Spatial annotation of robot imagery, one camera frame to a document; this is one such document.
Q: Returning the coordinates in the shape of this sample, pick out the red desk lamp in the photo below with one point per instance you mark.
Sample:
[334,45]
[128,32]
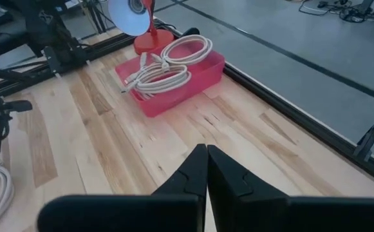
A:
[153,42]

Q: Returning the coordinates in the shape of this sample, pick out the pink plastic bin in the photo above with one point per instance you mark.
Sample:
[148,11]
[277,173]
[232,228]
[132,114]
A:
[173,103]

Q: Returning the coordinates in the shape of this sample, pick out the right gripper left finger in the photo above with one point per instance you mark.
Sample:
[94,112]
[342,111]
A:
[180,183]

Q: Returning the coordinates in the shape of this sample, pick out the grey side desk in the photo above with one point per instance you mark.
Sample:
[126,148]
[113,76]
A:
[3,42]

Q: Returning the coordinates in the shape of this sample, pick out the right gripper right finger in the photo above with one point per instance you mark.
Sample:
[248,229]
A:
[238,190]

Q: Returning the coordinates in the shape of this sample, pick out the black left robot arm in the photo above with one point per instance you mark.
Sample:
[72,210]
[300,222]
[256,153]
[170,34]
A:
[45,25]

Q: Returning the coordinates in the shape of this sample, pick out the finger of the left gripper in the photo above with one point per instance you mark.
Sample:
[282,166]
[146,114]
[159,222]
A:
[16,106]

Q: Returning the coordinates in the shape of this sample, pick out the black arched edge clamp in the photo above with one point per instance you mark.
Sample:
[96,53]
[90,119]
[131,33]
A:
[371,135]

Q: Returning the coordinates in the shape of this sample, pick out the black flat edge bar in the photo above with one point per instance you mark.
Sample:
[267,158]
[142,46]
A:
[190,31]

